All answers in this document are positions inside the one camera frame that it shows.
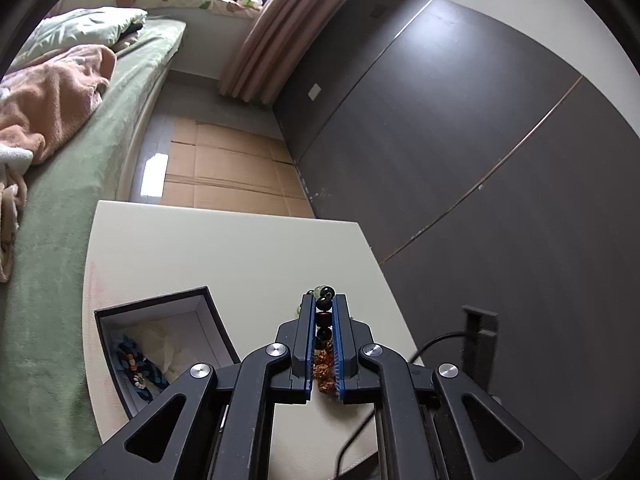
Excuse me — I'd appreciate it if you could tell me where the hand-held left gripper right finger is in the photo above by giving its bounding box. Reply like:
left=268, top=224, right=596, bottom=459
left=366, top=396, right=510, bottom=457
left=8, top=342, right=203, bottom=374
left=332, top=294, right=583, bottom=480

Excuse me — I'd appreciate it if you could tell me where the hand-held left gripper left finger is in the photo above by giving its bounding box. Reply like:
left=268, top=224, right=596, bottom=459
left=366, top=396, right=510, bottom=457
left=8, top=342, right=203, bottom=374
left=66, top=293, right=321, bottom=480

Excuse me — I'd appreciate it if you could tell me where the beaded bracelet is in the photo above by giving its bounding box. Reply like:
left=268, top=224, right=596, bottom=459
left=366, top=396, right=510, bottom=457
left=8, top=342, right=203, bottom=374
left=296, top=285, right=339, bottom=397

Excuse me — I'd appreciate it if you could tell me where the black jewelry box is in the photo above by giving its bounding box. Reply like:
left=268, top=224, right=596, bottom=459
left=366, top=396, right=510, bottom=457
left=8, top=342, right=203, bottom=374
left=94, top=286, right=242, bottom=420

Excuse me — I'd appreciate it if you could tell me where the white tissue paper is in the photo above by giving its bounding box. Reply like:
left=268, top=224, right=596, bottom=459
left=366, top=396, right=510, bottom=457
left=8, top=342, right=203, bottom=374
left=134, top=321, right=207, bottom=387

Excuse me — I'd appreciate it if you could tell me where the flattened cardboard sheet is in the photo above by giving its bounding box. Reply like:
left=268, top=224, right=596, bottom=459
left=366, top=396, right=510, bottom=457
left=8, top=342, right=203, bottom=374
left=160, top=116, right=316, bottom=219

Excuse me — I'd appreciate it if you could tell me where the green bed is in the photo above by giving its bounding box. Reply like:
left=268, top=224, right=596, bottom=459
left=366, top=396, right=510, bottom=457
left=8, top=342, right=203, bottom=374
left=0, top=16, right=188, bottom=479

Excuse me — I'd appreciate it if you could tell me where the pink curtain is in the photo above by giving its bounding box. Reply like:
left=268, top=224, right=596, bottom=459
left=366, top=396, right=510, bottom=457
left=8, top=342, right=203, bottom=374
left=218, top=0, right=371, bottom=107

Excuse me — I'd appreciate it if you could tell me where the white towel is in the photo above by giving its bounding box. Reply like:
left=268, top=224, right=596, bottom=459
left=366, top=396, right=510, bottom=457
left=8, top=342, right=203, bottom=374
left=0, top=143, right=35, bottom=169

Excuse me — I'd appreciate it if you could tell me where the pink blanket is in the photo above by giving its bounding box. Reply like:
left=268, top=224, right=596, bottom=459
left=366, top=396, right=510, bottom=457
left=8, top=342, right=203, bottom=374
left=0, top=44, right=118, bottom=166

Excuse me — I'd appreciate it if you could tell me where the green pillow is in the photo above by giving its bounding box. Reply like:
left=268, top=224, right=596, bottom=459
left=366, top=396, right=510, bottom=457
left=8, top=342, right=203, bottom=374
left=19, top=6, right=149, bottom=61

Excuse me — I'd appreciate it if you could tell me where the black cable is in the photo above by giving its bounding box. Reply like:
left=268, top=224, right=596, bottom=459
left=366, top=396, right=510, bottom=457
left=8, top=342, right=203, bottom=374
left=335, top=331, right=469, bottom=479

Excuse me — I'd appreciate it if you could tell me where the black wall plug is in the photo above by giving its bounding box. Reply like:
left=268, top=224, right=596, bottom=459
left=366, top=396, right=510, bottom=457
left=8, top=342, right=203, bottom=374
left=461, top=304, right=501, bottom=395

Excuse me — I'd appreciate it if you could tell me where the blue braided bracelet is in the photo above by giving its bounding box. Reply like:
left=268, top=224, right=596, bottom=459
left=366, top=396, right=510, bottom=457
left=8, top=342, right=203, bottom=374
left=113, top=336, right=169, bottom=403

